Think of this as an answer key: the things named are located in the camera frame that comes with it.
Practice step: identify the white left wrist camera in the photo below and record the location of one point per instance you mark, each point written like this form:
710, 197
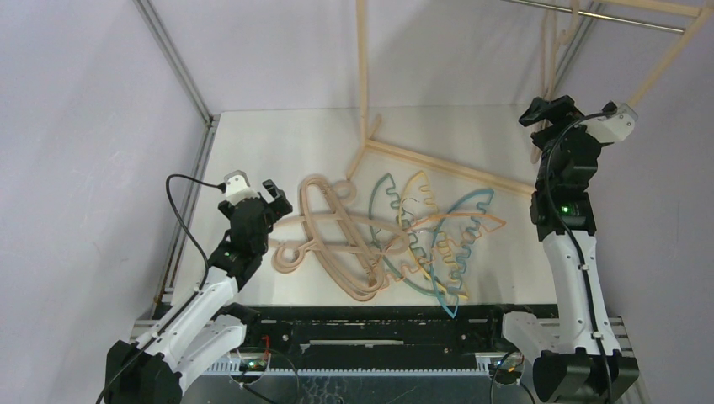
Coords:
238, 187

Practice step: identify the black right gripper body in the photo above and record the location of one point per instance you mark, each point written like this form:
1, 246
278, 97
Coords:
552, 113

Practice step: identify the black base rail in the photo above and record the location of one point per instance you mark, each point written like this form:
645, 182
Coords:
368, 340

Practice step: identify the metal hanging rod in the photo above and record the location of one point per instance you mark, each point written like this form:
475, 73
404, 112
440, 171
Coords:
602, 16

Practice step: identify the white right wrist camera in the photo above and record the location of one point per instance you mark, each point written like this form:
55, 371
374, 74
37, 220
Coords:
616, 126

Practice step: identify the yellow plastic hanger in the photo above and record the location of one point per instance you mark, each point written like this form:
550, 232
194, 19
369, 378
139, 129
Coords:
417, 204

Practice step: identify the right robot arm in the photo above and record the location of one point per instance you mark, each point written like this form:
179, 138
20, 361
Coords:
584, 362

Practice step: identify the left circuit board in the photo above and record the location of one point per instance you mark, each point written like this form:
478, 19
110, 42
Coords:
252, 366

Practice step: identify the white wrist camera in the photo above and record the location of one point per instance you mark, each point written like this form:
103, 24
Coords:
616, 126
238, 187

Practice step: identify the green plastic hanger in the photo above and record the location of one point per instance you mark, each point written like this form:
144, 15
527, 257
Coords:
392, 272

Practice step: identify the orange plastic hanger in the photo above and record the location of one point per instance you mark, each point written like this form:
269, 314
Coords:
479, 223

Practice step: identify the wooden clothes rack frame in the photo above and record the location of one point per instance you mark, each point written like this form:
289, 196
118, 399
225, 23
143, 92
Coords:
371, 125

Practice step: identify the right circuit board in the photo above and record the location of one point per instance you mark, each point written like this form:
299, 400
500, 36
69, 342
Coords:
508, 366

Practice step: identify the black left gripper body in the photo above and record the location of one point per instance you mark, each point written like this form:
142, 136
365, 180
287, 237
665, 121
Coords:
270, 217

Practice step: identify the blue plastic hanger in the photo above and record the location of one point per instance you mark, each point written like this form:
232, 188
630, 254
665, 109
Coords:
458, 261

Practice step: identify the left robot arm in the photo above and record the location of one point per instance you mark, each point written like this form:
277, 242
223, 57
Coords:
163, 362

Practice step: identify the circuit board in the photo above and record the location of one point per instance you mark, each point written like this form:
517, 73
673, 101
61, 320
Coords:
252, 366
508, 366

